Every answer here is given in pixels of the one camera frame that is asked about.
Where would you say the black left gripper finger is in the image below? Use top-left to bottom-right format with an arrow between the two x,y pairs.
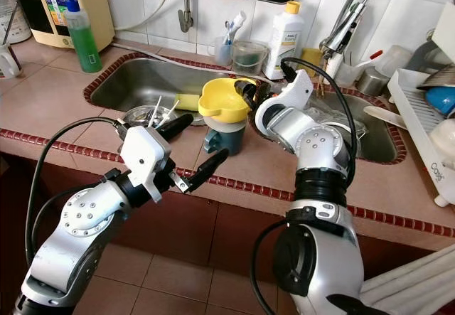
158,113 -> 195,135
183,149 -> 230,193

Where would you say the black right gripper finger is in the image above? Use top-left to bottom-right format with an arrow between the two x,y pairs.
238,79 -> 259,114

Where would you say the yellow cup with grey base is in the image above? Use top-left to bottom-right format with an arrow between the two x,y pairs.
198,77 -> 257,132

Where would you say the teal mug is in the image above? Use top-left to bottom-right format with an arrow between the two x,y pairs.
203,124 -> 246,156

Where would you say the stainless steel bowl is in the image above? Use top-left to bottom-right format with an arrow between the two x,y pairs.
121,105 -> 175,137

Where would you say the chrome kitchen faucet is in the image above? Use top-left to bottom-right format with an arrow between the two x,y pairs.
318,0 -> 381,65

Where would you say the yellow dish sponge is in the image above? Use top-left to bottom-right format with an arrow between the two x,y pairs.
174,93 -> 203,112

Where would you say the clear plastic measuring cup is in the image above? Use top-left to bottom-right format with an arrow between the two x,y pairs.
230,41 -> 269,78

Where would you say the clear toothbrush cup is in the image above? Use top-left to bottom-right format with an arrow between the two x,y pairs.
210,36 -> 234,67

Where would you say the steel sink basin with drain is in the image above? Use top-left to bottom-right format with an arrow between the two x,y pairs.
85,53 -> 257,134

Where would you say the white bottle with yellow cap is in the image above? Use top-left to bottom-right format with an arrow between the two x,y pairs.
263,1 -> 305,81

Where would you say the olive yellow sponge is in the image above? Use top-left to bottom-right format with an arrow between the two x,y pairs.
300,47 -> 324,74

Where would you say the clear plastic bag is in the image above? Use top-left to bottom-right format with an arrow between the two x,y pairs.
309,91 -> 367,142

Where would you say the small steel cup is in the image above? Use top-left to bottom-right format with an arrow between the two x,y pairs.
355,66 -> 392,97

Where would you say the white utensil with red tip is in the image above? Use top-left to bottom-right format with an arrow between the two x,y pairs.
345,49 -> 385,70

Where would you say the green dish soap bottle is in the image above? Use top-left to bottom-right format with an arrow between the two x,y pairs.
63,0 -> 104,74

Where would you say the steel sink basin under faucet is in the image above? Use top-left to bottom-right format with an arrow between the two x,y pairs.
256,80 -> 406,166

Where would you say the cream plastic ladle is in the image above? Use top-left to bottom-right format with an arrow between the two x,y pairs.
363,105 -> 410,131

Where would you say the clear plastic container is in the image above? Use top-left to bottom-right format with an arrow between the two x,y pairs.
373,45 -> 414,80

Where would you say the cream water filter appliance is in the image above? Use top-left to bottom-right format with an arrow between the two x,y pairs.
7,0 -> 116,51

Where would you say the white dish rack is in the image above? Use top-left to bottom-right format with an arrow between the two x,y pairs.
387,68 -> 455,208

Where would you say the steel pan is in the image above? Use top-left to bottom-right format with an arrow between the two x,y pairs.
416,63 -> 455,92

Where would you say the blue bowl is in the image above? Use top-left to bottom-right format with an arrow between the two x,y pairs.
425,86 -> 455,118

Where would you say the white ceramic mug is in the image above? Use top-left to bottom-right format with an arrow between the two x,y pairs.
0,45 -> 23,80

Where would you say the white bowl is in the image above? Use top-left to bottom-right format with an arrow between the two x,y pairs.
429,118 -> 455,173

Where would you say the white plastic jar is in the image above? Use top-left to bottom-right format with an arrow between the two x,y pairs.
0,0 -> 33,46

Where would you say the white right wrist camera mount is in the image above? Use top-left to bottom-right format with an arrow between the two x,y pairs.
256,70 -> 315,134

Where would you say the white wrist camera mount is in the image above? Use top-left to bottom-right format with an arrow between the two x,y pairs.
119,125 -> 175,203
256,70 -> 315,134

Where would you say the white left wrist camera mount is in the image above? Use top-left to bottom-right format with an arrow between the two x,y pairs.
119,125 -> 175,203

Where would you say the chrome wall tap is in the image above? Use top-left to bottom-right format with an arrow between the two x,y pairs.
178,0 -> 194,33

